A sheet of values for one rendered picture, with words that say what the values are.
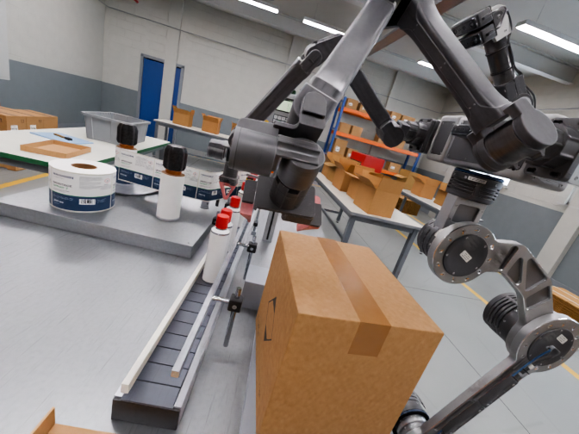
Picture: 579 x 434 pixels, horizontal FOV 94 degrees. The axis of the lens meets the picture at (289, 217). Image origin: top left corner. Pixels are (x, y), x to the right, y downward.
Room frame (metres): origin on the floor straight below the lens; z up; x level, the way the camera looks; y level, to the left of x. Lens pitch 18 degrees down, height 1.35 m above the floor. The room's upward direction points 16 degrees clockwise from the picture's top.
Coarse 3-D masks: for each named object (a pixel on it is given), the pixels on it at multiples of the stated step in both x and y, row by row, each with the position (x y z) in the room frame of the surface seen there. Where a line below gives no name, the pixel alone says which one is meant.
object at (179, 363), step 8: (240, 232) 0.89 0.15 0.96; (232, 248) 0.76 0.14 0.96; (224, 264) 0.65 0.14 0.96; (216, 280) 0.57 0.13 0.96; (216, 288) 0.55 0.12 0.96; (208, 296) 0.50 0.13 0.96; (208, 304) 0.48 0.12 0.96; (200, 312) 0.45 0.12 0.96; (200, 320) 0.43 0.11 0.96; (192, 328) 0.40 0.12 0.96; (192, 336) 0.39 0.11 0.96; (184, 344) 0.36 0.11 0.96; (192, 344) 0.38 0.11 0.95; (184, 352) 0.35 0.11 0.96; (184, 360) 0.34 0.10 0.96; (176, 368) 0.32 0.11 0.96; (176, 376) 0.31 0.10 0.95
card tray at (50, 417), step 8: (48, 416) 0.27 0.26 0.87; (40, 424) 0.25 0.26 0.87; (48, 424) 0.27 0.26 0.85; (56, 424) 0.28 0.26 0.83; (32, 432) 0.24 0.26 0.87; (40, 432) 0.25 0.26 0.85; (48, 432) 0.27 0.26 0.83; (56, 432) 0.27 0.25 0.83; (64, 432) 0.27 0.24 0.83; (72, 432) 0.27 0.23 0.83; (80, 432) 0.28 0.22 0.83; (88, 432) 0.28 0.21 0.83; (96, 432) 0.28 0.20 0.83; (104, 432) 0.28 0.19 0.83
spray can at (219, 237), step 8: (224, 216) 0.68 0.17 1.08; (216, 224) 0.68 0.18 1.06; (224, 224) 0.68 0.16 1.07; (216, 232) 0.66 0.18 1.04; (224, 232) 0.67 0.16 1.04; (216, 240) 0.66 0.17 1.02; (224, 240) 0.67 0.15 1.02; (208, 248) 0.67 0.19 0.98; (216, 248) 0.66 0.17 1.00; (224, 248) 0.68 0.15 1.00; (208, 256) 0.67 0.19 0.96; (216, 256) 0.66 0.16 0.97; (224, 256) 0.69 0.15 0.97; (208, 264) 0.67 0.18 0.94; (216, 264) 0.67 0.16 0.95; (208, 272) 0.66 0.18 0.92; (216, 272) 0.67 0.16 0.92; (208, 280) 0.66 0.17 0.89
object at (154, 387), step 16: (240, 240) 1.00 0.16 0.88; (224, 272) 0.74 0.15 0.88; (192, 288) 0.62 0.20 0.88; (208, 288) 0.64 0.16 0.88; (192, 304) 0.57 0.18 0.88; (176, 320) 0.50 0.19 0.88; (192, 320) 0.51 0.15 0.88; (208, 320) 0.53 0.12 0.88; (176, 336) 0.46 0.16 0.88; (160, 352) 0.41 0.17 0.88; (176, 352) 0.42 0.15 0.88; (192, 352) 0.43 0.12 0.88; (144, 368) 0.37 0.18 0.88; (160, 368) 0.38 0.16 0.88; (144, 384) 0.34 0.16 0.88; (160, 384) 0.35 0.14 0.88; (176, 384) 0.36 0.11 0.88; (128, 400) 0.31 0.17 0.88; (144, 400) 0.31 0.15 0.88; (160, 400) 0.32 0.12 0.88
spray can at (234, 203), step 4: (232, 196) 0.88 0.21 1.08; (236, 196) 0.90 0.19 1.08; (232, 200) 0.88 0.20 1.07; (236, 200) 0.88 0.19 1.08; (232, 204) 0.88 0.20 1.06; (236, 204) 0.88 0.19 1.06; (232, 208) 0.87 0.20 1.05; (236, 208) 0.88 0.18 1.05; (236, 212) 0.87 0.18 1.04; (232, 216) 0.87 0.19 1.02; (236, 216) 0.87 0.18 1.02; (232, 220) 0.87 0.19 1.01; (236, 220) 0.88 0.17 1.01; (236, 224) 0.88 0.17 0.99; (236, 228) 0.89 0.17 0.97; (232, 232) 0.87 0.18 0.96; (232, 236) 0.87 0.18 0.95; (232, 240) 0.88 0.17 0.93; (228, 248) 0.87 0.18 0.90
